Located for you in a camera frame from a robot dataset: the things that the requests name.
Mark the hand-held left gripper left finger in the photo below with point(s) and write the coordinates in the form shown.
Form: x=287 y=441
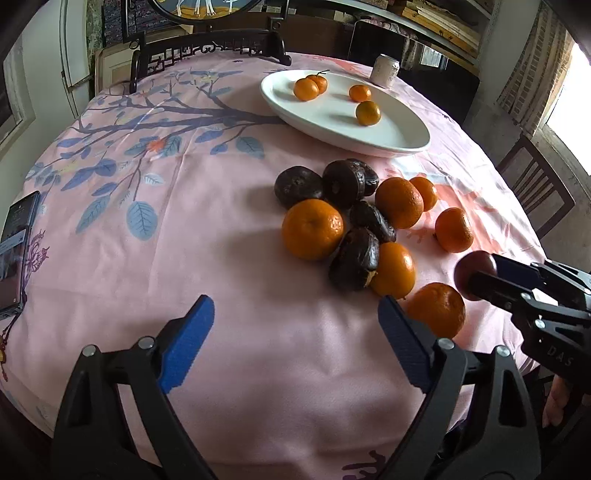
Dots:
x=190 y=340

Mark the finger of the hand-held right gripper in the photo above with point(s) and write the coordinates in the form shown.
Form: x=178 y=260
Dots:
x=518 y=272
x=496 y=290

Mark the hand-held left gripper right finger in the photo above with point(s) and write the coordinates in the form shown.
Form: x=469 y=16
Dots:
x=404 y=341

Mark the dark red passion fruit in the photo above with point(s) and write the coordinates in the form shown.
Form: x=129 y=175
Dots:
x=472 y=271

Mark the white oval plate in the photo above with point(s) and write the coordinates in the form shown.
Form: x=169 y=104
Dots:
x=344 y=120

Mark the person's right hand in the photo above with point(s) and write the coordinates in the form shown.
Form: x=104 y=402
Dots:
x=557 y=400

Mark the brown slatted wooden chair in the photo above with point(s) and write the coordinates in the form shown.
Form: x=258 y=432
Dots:
x=538 y=187

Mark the dark wrinkled passion fruit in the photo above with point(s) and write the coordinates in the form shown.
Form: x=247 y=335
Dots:
x=343 y=182
x=373 y=221
x=369 y=176
x=353 y=265
x=298 y=186

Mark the pink floral tablecloth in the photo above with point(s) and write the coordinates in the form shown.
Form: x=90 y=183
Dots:
x=184 y=221

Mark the large orange mandarin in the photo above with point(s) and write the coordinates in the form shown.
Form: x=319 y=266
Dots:
x=313 y=229
x=399 y=202

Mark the red tassel charm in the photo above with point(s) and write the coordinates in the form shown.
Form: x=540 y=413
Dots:
x=4 y=344

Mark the black smartphone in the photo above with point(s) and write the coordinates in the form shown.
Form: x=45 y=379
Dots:
x=16 y=254

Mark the small greenish orange mandarin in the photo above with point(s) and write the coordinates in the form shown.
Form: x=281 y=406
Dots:
x=368 y=113

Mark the white drink can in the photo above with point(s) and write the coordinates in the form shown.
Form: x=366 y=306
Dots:
x=385 y=70

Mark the small mandarin with stem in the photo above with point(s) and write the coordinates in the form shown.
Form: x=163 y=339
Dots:
x=319 y=81

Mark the dark carved wooden chair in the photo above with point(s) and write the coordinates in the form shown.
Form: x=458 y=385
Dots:
x=203 y=48

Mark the round framed picture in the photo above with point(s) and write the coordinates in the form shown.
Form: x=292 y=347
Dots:
x=203 y=8

